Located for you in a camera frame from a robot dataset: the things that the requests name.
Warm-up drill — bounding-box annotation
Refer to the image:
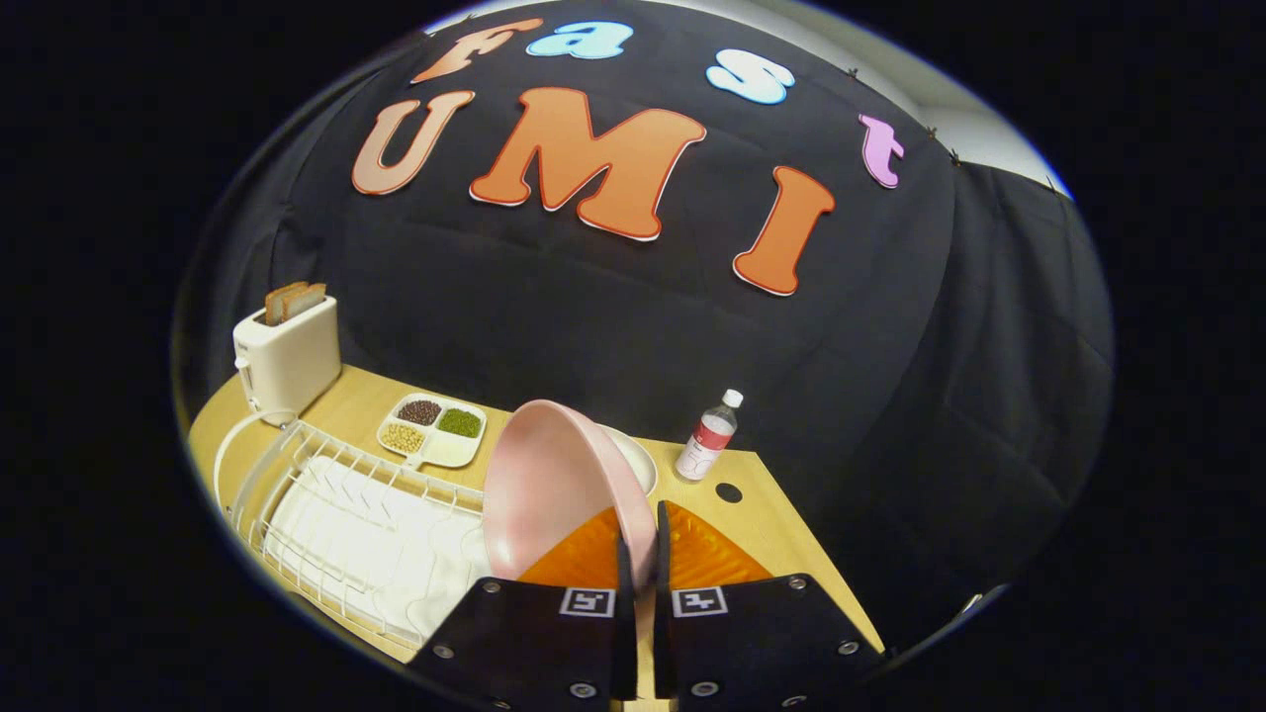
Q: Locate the white wire dish rack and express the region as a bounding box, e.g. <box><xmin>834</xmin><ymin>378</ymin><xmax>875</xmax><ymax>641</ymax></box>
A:
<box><xmin>226</xmin><ymin>420</ymin><xmax>496</xmax><ymax>649</ymax></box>

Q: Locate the clear bottle red label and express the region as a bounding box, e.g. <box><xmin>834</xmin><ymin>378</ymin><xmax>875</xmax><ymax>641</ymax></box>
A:
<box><xmin>676</xmin><ymin>389</ymin><xmax>745</xmax><ymax>483</ymax></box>

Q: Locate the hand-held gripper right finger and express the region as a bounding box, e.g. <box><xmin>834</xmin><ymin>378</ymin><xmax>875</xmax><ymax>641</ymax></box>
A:
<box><xmin>653</xmin><ymin>499</ymin><xmax>884</xmax><ymax>712</ymax></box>

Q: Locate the white divided bean tray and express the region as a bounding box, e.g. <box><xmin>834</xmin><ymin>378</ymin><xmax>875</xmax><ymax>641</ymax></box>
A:
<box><xmin>376</xmin><ymin>393</ymin><xmax>489</xmax><ymax>470</ymax></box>

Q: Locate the white toaster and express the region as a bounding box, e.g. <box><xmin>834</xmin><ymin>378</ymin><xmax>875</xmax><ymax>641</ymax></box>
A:
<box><xmin>232</xmin><ymin>295</ymin><xmax>342</xmax><ymax>428</ymax></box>

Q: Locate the pink plate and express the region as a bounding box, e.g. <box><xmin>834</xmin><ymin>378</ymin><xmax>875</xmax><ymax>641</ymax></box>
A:
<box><xmin>483</xmin><ymin>400</ymin><xmax>659</xmax><ymax>594</ymax></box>

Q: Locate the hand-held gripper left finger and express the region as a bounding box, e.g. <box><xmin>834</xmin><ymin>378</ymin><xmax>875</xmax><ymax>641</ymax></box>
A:
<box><xmin>407</xmin><ymin>506</ymin><xmax>639</xmax><ymax>712</ymax></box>

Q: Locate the white plate with meat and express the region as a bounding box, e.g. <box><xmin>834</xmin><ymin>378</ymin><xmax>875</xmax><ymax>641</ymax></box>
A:
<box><xmin>603</xmin><ymin>425</ymin><xmax>659</xmax><ymax>497</ymax></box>

